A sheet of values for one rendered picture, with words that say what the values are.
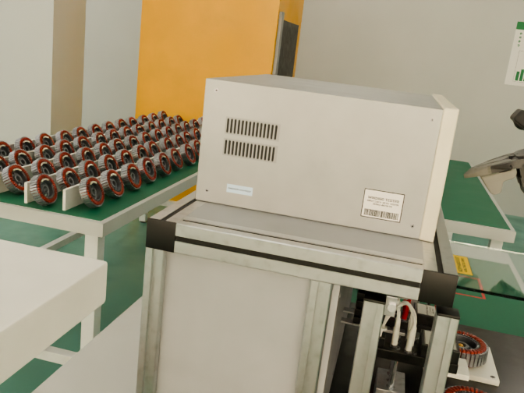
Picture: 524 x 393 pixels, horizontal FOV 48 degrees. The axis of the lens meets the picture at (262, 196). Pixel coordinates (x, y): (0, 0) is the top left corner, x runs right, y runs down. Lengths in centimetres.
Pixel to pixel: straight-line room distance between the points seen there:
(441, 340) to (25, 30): 429
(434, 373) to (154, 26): 425
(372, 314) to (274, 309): 14
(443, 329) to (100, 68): 655
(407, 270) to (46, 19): 415
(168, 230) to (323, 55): 557
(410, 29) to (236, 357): 559
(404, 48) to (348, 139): 541
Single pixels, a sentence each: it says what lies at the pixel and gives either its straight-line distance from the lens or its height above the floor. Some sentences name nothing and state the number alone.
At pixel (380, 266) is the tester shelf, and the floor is 111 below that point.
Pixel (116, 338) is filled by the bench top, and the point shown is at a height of 75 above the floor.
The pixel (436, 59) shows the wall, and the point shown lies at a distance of 631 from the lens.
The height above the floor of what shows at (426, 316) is 87.
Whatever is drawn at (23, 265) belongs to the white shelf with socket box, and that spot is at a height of 121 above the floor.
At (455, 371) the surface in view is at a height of 89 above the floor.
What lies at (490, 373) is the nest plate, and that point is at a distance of 134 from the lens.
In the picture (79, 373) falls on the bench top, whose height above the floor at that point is 75.
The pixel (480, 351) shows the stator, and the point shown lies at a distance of 134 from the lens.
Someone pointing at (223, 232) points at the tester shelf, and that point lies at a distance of 83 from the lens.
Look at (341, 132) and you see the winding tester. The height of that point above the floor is 126.
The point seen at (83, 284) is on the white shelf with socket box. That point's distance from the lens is 43.
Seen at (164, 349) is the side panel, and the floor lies 90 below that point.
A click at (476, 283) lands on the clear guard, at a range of 96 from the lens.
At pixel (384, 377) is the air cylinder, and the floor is 82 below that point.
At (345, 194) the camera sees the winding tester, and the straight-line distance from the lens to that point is 93.
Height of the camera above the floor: 137
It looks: 14 degrees down
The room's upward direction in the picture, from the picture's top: 7 degrees clockwise
